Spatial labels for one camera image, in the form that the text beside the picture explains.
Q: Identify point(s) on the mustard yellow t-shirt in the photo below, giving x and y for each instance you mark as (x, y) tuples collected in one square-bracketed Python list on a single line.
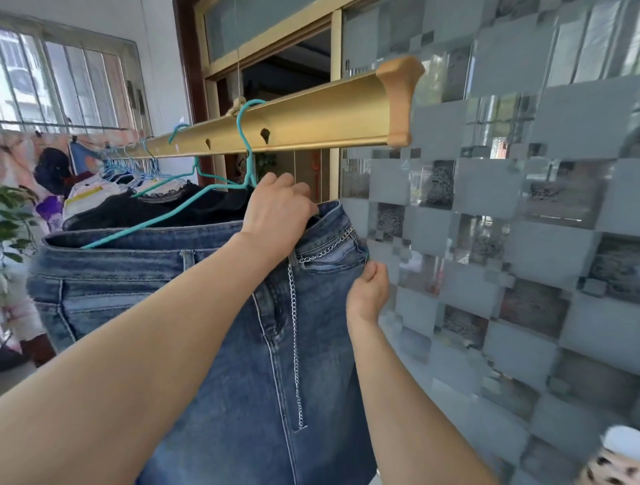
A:
[(82, 200)]

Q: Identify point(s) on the white red floral cloth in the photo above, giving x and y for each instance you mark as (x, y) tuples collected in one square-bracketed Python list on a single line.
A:
[(15, 305)]

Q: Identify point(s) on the person's right forearm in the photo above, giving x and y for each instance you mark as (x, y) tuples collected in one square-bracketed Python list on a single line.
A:
[(410, 424)]

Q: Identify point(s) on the person's left forearm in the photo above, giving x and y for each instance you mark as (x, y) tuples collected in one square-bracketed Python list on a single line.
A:
[(125, 375)]

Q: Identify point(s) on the person's right hand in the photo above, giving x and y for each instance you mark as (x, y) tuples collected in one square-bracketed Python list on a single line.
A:
[(367, 297)]

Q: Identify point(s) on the grey metal window pole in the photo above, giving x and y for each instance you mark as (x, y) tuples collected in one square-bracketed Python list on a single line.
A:
[(50, 125)]

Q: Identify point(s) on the gold framed glass door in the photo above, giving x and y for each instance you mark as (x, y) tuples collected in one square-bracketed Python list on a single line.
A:
[(500, 200)]

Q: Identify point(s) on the blue fabric cover white trim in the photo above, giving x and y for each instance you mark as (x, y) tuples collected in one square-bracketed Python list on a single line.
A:
[(80, 157)]

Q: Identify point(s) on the metal mop poles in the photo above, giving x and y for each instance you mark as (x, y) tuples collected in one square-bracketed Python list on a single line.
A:
[(135, 105)]

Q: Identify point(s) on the window with metal bars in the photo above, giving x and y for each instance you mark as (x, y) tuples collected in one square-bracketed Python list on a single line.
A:
[(75, 75)]

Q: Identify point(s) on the person's left hand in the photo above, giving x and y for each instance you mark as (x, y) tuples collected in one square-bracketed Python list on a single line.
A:
[(277, 215)]

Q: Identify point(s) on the brown door frame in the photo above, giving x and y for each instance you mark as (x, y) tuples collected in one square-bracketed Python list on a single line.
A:
[(187, 60)]

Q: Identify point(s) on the black sheer blouse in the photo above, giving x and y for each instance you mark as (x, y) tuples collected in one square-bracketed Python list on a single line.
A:
[(100, 215)]

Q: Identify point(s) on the navy bucket hat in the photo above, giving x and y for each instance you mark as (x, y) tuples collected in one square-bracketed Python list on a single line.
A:
[(52, 170)]

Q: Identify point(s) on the green leafy plant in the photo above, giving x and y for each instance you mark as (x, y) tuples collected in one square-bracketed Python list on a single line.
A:
[(15, 220)]

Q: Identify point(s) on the gold clothes rail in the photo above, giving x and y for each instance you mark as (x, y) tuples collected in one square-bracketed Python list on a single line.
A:
[(325, 115)]

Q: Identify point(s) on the orange patterned hanging sheet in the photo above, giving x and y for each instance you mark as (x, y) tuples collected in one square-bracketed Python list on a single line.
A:
[(15, 155)]

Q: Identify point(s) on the floral patterned cloth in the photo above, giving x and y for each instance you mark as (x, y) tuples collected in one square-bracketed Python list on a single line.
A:
[(615, 459)]

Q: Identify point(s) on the purple white detergent bag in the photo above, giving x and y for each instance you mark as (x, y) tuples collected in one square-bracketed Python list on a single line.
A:
[(50, 210)]

